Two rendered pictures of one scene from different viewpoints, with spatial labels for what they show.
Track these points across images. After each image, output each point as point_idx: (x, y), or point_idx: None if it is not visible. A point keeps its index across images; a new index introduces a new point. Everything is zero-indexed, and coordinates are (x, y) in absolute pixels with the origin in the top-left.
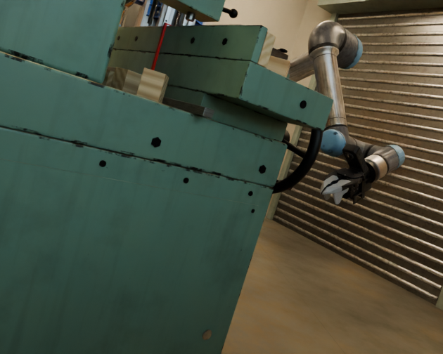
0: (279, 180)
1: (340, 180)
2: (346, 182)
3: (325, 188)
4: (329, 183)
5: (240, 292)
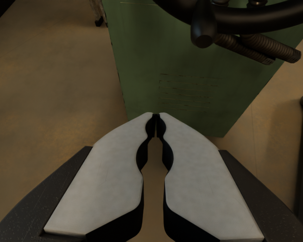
0: (203, 0)
1: (131, 186)
2: (82, 190)
3: (150, 112)
4: (165, 134)
5: (110, 41)
